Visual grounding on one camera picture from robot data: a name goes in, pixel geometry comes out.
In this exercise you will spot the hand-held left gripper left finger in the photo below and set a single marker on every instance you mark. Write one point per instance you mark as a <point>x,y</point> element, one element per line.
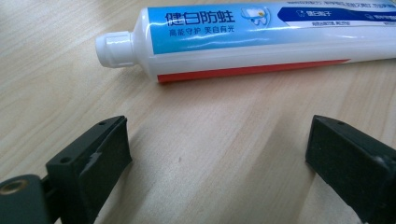
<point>93,168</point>

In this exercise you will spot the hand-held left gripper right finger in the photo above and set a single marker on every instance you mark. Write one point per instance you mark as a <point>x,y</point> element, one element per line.
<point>351,161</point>

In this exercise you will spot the white and blue toothpaste tube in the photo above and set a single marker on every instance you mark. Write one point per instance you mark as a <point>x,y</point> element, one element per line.
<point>218,37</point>

